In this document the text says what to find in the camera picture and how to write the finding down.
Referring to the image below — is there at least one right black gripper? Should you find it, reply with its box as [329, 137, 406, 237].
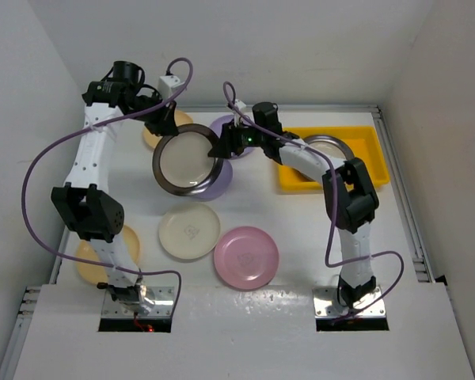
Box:
[209, 119, 266, 159]

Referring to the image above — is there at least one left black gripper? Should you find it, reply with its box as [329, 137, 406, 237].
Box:
[127, 90, 180, 137]

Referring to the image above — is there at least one dark rimmed plate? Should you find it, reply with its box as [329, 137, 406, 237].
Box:
[152, 123, 223, 196]
[295, 135, 355, 184]

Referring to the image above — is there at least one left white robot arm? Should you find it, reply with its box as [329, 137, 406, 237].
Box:
[51, 61, 184, 316]

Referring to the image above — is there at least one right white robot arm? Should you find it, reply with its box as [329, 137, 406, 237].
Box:
[209, 102, 379, 310]

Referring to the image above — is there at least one yellow plastic bin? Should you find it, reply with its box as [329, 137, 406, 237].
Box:
[276, 126, 390, 194]

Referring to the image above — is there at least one far orange plate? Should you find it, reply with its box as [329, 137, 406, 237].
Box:
[142, 110, 193, 150]

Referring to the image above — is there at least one orange plate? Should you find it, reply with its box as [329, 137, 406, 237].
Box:
[74, 226, 141, 285]
[142, 110, 193, 150]

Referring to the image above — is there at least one middle purple plate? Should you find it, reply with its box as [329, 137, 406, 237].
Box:
[190, 158, 234, 201]

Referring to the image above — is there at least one purple plate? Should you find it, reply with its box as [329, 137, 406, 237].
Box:
[190, 158, 234, 201]
[209, 115, 254, 159]

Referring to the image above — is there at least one far purple plate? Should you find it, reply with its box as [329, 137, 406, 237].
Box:
[209, 115, 254, 159]

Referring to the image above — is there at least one cream plate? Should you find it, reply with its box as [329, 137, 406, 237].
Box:
[158, 202, 221, 260]

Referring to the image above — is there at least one pink plate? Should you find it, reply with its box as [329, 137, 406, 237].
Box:
[213, 226, 279, 291]

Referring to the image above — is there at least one near orange plate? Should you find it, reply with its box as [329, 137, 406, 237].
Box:
[74, 226, 141, 285]

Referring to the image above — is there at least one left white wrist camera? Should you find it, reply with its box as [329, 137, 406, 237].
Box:
[157, 74, 184, 99]

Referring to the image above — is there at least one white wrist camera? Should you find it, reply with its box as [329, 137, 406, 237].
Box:
[232, 99, 246, 116]
[157, 74, 184, 99]

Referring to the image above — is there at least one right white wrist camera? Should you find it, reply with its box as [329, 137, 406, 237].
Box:
[232, 99, 246, 116]

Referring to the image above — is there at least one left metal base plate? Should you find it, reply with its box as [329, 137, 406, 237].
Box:
[101, 286, 174, 319]

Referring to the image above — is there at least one metal base plate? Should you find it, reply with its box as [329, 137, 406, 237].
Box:
[101, 286, 174, 319]
[313, 286, 386, 319]

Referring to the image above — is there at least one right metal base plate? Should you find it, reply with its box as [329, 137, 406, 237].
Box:
[313, 286, 386, 319]

